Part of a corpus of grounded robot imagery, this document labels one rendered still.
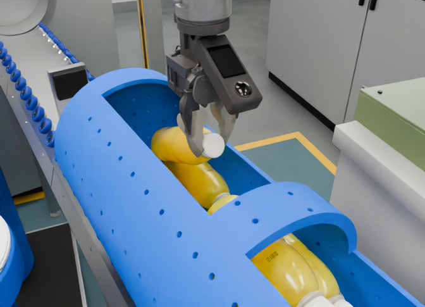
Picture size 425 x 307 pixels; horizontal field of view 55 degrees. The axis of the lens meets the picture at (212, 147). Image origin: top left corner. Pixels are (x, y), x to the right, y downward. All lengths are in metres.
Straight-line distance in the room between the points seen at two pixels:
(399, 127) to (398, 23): 1.65
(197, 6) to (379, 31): 1.98
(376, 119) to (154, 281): 0.47
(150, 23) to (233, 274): 1.09
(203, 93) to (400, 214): 0.37
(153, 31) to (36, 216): 1.34
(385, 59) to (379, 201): 1.73
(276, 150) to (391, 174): 2.04
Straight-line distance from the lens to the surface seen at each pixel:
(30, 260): 1.90
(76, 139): 0.70
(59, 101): 1.23
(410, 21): 2.30
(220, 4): 0.54
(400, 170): 0.71
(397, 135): 0.74
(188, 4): 0.54
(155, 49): 1.44
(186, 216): 0.47
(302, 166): 2.59
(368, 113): 0.78
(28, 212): 2.44
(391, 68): 2.41
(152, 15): 1.40
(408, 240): 0.74
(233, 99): 0.51
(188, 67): 0.58
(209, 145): 0.64
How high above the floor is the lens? 1.55
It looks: 35 degrees down
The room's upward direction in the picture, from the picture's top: straight up
